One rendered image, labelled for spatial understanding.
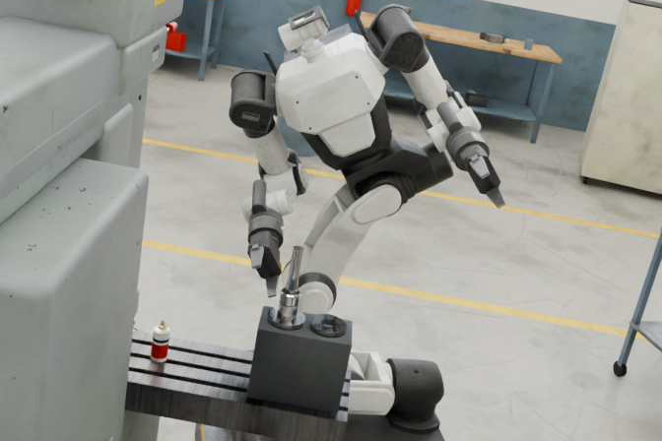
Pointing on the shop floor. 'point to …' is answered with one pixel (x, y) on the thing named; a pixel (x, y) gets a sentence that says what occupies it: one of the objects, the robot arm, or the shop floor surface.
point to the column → (70, 304)
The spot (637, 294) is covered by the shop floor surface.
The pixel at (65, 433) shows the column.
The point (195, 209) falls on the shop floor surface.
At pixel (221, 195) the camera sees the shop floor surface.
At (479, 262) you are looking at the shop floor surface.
